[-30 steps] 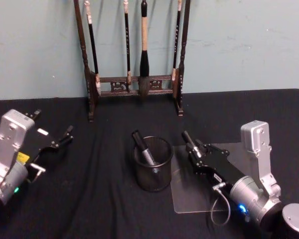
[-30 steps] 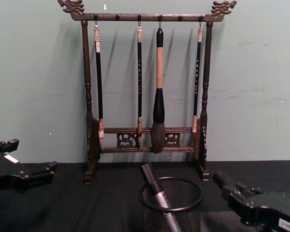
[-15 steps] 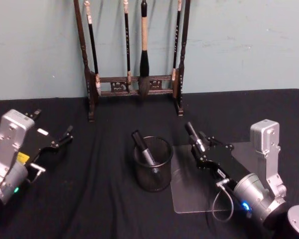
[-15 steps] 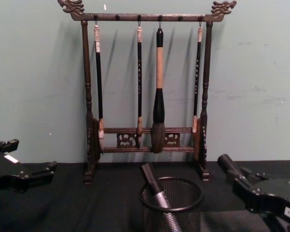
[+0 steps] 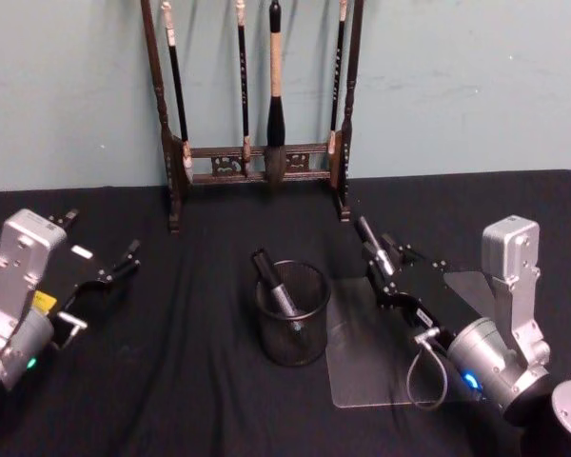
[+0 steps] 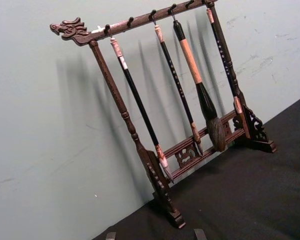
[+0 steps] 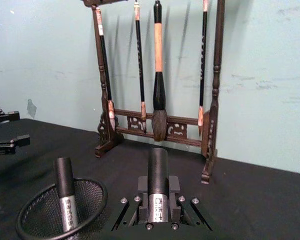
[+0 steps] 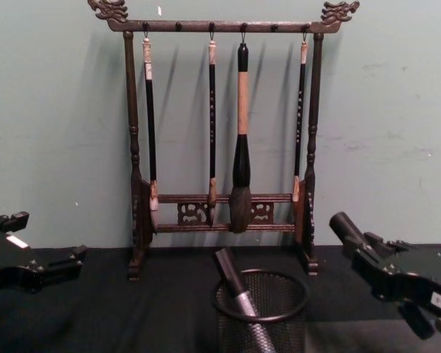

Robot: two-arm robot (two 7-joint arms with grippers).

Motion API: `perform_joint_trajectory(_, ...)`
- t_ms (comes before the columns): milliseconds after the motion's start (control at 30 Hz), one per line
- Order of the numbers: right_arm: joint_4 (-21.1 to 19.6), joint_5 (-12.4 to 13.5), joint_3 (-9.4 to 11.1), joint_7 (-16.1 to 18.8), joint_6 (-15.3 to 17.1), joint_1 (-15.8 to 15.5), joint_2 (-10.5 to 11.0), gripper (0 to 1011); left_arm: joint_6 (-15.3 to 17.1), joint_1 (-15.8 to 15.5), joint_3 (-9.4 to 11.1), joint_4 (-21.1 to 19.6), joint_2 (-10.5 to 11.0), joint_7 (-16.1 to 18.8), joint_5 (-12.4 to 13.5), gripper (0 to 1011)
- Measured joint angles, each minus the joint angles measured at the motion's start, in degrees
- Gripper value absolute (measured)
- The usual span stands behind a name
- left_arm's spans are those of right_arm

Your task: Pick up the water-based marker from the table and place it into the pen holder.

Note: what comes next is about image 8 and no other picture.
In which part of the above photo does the black mesh pen cup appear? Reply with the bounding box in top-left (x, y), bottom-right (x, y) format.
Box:
top-left (213, 268), bottom-right (309, 353)

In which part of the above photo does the black table cloth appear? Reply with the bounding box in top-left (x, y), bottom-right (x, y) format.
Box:
top-left (0, 243), bottom-right (441, 353)

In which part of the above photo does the black and grey textured handle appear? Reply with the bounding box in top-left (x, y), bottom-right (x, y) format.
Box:
top-left (213, 246), bottom-right (281, 353)

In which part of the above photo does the large tan-handled calligraphy brush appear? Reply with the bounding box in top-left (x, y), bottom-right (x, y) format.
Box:
top-left (228, 32), bottom-right (253, 235)

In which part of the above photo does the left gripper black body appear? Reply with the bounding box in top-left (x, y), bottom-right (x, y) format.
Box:
top-left (0, 228), bottom-right (38, 292)

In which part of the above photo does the slim black calligraphy brush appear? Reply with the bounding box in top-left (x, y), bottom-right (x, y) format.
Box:
top-left (206, 32), bottom-right (220, 225)
top-left (290, 32), bottom-right (310, 204)

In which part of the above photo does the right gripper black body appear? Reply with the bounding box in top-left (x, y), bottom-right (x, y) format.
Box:
top-left (388, 252), bottom-right (441, 314)

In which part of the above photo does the slim brush with white label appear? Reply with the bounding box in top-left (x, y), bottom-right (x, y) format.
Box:
top-left (141, 30), bottom-right (161, 224)

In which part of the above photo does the dark carved wooden brush rack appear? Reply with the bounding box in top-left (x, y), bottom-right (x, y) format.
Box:
top-left (87, 0), bottom-right (361, 284)

